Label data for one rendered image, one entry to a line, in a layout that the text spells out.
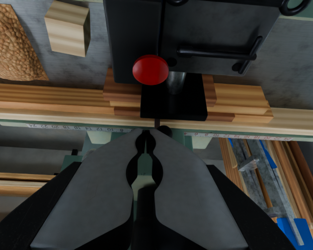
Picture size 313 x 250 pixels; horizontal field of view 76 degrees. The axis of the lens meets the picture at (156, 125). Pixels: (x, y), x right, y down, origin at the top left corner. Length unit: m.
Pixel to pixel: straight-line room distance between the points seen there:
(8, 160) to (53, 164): 0.55
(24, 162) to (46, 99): 2.69
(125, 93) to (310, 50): 0.27
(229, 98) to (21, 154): 2.95
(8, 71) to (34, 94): 0.06
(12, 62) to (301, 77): 0.44
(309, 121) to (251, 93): 0.15
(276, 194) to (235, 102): 0.78
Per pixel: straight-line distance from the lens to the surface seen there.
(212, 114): 0.34
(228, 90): 0.36
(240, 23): 0.18
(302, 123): 0.47
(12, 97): 0.42
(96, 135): 0.74
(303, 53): 0.38
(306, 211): 1.55
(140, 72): 0.17
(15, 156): 3.15
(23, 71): 0.37
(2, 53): 0.35
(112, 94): 0.30
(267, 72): 0.38
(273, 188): 1.09
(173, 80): 0.26
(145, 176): 0.25
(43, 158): 3.00
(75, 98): 0.38
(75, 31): 0.27
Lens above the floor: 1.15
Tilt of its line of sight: 33 degrees down
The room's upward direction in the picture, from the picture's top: 179 degrees counter-clockwise
